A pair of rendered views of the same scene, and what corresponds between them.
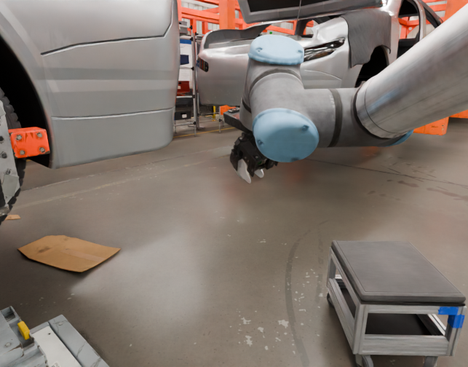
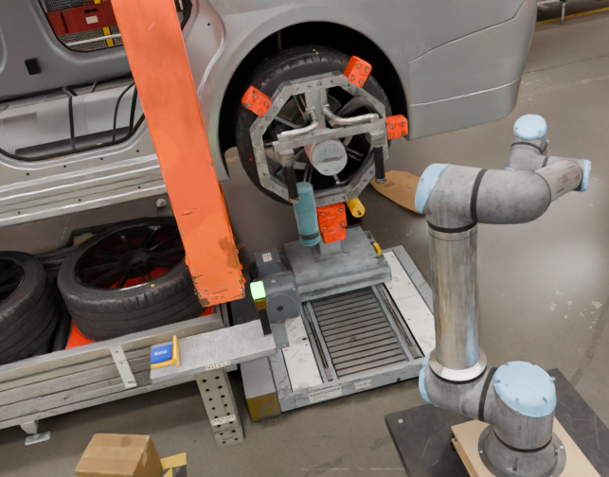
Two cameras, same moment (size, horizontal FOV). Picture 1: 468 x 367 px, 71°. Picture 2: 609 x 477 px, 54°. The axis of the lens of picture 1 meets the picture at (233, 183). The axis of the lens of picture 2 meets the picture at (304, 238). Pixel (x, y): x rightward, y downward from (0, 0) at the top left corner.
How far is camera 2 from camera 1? 1.50 m
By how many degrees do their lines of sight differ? 40
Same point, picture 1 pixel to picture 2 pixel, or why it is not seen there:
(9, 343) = (370, 254)
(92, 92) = (442, 80)
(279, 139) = not seen: hidden behind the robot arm
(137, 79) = (481, 63)
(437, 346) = not seen: outside the picture
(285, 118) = not seen: hidden behind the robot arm
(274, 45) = (527, 125)
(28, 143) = (396, 129)
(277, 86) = (517, 153)
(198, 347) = (504, 299)
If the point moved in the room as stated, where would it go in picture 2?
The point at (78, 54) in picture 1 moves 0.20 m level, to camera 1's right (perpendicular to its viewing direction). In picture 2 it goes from (434, 55) to (482, 58)
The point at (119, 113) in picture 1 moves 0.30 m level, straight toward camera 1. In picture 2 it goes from (462, 94) to (455, 122)
